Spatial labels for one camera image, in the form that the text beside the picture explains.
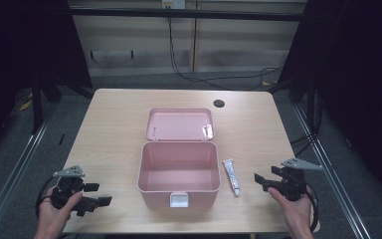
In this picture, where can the yellow floor tape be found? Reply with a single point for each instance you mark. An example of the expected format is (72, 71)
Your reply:
(25, 105)

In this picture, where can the person's left hand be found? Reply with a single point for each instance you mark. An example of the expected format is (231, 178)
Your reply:
(51, 220)

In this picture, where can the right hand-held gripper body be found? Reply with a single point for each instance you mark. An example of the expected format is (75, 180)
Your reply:
(295, 184)

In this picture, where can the pink plastic box with lid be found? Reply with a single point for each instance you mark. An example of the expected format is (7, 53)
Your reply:
(179, 172)

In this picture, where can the metal floor rail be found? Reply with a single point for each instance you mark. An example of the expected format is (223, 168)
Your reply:
(16, 166)
(331, 172)

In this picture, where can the black curtain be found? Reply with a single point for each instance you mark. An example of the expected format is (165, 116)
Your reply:
(361, 83)
(20, 49)

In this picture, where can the person's right hand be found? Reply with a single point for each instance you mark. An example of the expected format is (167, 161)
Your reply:
(298, 215)

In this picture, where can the small black floor object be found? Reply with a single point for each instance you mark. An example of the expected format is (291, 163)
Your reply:
(61, 139)

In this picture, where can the black horizontal bar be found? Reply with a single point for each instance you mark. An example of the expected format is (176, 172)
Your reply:
(185, 14)

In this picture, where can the black metal stand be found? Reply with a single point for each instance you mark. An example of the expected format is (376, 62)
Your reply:
(37, 106)

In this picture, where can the white ointment tube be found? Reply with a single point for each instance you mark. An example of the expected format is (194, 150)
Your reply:
(232, 176)

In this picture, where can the white wall outlet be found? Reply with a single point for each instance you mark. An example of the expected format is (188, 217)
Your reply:
(173, 4)

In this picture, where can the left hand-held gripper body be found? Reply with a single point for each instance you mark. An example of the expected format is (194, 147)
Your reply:
(67, 186)

